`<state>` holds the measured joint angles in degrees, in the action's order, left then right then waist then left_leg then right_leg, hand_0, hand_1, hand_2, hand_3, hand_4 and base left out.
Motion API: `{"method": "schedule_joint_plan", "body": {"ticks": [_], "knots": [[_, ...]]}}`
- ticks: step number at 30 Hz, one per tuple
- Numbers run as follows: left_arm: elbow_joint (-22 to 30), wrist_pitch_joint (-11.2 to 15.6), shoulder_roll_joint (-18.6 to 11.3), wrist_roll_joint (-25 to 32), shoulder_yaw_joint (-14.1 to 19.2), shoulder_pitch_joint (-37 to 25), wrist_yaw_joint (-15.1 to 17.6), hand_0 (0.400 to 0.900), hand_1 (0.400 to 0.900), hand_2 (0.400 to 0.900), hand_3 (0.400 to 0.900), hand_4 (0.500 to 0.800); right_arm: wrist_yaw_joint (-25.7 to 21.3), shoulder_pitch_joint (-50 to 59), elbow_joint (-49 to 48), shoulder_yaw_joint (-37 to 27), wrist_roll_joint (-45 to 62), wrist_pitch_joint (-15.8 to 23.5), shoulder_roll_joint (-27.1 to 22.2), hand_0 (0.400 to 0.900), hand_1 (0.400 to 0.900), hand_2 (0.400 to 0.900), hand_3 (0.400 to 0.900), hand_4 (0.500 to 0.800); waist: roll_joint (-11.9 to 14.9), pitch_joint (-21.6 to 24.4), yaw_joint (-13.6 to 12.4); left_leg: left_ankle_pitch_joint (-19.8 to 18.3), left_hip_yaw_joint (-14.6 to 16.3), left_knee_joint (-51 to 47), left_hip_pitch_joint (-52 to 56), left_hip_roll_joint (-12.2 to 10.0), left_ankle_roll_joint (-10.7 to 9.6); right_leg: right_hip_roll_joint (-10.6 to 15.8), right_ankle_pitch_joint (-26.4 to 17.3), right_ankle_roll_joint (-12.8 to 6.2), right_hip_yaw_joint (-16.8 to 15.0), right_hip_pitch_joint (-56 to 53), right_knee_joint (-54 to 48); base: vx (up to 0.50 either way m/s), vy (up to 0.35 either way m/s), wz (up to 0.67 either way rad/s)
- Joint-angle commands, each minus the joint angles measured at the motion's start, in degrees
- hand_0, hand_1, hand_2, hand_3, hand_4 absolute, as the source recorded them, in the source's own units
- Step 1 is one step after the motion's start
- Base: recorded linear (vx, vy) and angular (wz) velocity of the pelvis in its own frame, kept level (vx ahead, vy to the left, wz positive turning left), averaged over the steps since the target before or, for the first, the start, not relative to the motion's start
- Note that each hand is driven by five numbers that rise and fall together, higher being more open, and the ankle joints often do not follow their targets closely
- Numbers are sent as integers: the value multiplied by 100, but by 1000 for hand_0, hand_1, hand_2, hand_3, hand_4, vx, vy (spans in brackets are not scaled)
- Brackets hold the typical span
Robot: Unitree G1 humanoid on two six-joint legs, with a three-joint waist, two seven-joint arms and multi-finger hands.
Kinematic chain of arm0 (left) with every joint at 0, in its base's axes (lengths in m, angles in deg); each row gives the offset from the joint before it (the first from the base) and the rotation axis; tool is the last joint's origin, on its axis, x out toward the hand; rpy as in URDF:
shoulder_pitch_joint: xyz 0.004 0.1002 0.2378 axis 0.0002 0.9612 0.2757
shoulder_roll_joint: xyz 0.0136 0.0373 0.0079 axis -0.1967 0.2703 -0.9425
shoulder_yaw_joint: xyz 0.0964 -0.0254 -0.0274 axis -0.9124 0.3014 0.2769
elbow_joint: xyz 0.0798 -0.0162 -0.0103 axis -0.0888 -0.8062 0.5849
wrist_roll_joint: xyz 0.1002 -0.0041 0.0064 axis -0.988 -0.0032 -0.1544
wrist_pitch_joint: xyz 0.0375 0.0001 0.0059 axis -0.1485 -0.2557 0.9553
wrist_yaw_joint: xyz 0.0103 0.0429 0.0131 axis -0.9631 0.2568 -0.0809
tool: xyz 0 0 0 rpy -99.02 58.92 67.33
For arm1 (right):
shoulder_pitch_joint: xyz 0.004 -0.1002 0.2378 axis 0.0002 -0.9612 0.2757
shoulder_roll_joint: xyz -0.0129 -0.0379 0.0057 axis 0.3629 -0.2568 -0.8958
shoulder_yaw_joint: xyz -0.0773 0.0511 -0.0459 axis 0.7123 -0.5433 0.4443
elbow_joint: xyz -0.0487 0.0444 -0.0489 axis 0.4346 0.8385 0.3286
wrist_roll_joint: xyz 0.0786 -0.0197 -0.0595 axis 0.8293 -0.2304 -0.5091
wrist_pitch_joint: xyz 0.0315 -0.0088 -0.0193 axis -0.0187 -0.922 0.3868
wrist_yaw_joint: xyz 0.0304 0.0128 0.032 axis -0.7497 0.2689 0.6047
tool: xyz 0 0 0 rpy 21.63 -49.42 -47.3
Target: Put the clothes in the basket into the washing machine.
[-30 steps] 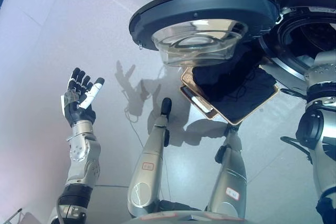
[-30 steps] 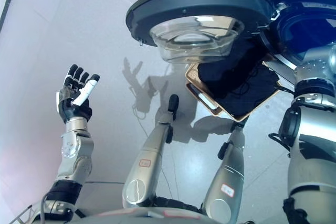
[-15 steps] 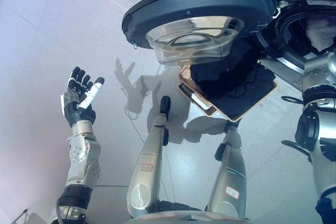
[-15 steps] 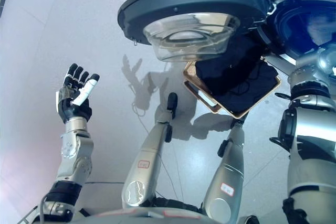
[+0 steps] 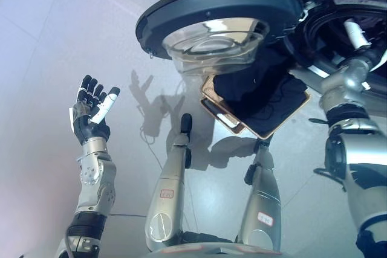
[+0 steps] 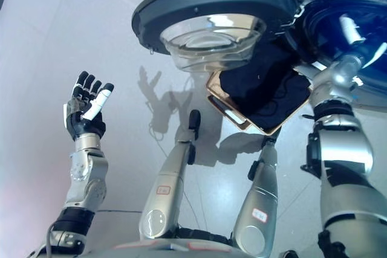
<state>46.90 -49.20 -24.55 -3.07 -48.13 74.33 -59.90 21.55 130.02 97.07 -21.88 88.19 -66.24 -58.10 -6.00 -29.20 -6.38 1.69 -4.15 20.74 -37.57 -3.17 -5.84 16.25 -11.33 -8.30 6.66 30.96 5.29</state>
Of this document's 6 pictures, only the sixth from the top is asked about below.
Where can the dark grey washing machine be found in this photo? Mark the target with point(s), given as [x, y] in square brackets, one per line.
[332, 4]

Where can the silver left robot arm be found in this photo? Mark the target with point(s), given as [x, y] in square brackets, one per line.
[86, 176]

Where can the tan laundry basket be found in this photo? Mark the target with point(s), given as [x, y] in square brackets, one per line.
[223, 107]

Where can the silver right robot leg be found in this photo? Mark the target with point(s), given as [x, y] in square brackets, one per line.
[260, 197]

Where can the round glass washer door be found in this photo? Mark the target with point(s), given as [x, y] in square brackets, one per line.
[211, 13]

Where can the silver robot leg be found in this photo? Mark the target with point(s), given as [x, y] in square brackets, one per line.
[260, 197]
[169, 185]

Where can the silver robot torso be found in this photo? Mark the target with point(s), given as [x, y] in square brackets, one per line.
[181, 244]

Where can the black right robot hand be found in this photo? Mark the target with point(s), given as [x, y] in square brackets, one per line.
[373, 55]

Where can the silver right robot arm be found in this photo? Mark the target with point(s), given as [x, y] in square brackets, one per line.
[341, 149]

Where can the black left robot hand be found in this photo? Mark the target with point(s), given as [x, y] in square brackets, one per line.
[86, 119]

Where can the silver left robot leg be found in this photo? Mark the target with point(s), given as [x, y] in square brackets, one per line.
[169, 185]

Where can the black garment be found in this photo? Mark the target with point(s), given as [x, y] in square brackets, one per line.
[266, 95]

